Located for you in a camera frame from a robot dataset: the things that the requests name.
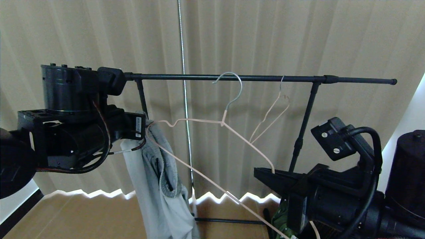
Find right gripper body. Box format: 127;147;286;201
286;179;382;237

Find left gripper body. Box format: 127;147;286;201
46;106;147;170

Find pale grey shorts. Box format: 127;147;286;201
120;119;200;239

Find pink clothes hanger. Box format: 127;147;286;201
249;75;291;144
145;72;321;239

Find black clothes rack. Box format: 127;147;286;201
125;72;398;239

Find green garment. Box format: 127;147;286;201
270;199;300;239

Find beige curtain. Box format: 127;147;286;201
0;0;425;205

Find black cable with white band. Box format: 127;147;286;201
85;137;147;160

